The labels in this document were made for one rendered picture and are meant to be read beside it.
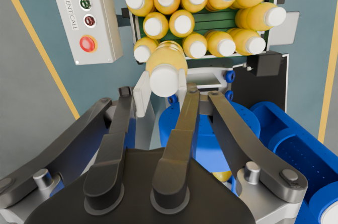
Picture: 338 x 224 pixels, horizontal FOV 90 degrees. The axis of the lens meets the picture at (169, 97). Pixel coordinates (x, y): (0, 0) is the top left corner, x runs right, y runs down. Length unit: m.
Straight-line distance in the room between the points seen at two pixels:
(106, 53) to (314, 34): 1.72
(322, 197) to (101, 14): 1.13
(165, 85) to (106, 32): 0.27
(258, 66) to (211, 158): 0.33
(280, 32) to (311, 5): 1.10
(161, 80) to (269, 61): 0.44
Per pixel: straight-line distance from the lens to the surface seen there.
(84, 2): 0.46
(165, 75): 0.21
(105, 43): 0.46
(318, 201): 1.14
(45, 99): 2.15
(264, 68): 0.61
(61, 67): 1.90
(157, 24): 0.43
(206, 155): 0.41
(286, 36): 0.78
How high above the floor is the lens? 1.52
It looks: 66 degrees down
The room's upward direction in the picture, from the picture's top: 175 degrees counter-clockwise
